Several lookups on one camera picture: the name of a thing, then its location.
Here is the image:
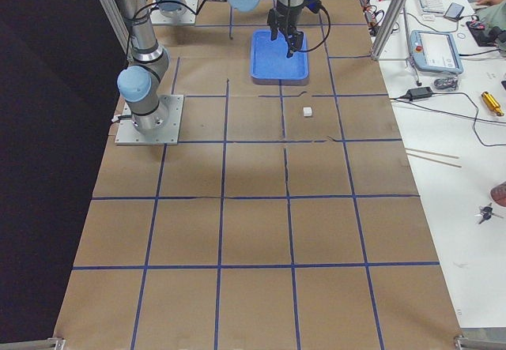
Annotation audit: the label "black smartphone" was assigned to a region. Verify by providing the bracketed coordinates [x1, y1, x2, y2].
[444, 2, 464, 21]

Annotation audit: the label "aluminium frame post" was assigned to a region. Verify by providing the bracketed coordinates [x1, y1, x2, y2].
[371, 0, 406, 61]

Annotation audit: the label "teach pendant tablet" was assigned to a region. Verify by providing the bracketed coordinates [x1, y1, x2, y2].
[410, 30, 463, 75]

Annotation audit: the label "white block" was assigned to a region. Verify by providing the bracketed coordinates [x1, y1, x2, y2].
[303, 107, 313, 118]

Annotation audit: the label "bunch of keys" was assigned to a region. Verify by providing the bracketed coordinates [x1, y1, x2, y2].
[476, 202, 504, 225]

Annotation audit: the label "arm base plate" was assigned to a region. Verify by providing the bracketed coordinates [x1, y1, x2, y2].
[115, 95, 184, 145]
[150, 0, 198, 26]

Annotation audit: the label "black power adapter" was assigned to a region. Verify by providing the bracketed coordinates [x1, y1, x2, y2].
[406, 87, 433, 101]

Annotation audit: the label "gold cylindrical tool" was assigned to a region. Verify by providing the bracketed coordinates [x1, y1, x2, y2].
[481, 91, 504, 117]

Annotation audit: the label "blue plastic tray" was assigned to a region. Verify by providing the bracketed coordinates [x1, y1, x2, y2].
[250, 29, 309, 85]

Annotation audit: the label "brown paper table cover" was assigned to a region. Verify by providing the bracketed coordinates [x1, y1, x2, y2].
[55, 0, 459, 349]

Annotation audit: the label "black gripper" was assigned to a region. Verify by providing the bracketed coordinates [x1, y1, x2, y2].
[267, 4, 304, 58]

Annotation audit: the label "wooden sticks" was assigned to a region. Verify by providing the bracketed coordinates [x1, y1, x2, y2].
[405, 148, 462, 168]

